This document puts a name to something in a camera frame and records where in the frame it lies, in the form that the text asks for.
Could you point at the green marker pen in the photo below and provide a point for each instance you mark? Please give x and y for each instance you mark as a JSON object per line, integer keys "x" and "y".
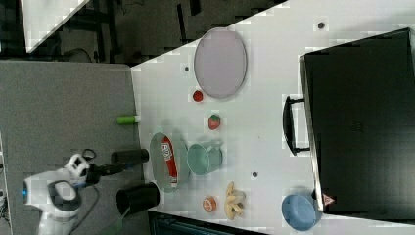
{"x": 123, "y": 120}

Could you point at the black cylinder lower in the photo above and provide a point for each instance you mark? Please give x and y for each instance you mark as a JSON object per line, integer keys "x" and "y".
{"x": 138, "y": 198}

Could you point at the yellow banana bunch toy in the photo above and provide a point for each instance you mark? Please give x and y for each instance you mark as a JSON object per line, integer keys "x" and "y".
{"x": 233, "y": 201}

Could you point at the green mug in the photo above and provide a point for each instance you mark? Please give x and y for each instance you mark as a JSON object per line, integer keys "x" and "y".
{"x": 204, "y": 158}

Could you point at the small red strawberry toy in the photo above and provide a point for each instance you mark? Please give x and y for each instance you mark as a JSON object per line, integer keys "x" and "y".
{"x": 198, "y": 96}

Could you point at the red ketchup bottle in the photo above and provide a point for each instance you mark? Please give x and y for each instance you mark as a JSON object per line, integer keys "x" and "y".
{"x": 167, "y": 152}

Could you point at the grey round plate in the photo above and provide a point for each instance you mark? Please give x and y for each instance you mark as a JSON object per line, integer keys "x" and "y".
{"x": 220, "y": 63}

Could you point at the red strawberry with green leaves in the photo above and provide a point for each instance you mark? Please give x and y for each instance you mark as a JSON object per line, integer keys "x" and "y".
{"x": 214, "y": 122}

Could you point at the green metal strainer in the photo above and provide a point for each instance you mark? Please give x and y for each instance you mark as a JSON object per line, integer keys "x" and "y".
{"x": 159, "y": 166}

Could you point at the black toaster oven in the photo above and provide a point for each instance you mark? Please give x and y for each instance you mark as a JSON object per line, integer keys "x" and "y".
{"x": 359, "y": 104}

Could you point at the black cylinder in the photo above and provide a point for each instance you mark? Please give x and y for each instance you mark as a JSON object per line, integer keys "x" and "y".
{"x": 138, "y": 198}
{"x": 131, "y": 157}

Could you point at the black cylinder upper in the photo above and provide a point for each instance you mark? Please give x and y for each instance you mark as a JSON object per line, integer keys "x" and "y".
{"x": 131, "y": 157}

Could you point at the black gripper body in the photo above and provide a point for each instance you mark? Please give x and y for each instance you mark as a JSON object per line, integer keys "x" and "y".
{"x": 96, "y": 172}

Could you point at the orange slice toy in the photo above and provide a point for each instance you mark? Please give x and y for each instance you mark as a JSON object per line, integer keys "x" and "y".
{"x": 209, "y": 204}

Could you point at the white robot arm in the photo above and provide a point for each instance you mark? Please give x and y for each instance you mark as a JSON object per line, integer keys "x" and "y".
{"x": 57, "y": 195}

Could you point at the blue bowl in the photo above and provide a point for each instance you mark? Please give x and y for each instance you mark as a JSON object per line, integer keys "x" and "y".
{"x": 300, "y": 212}

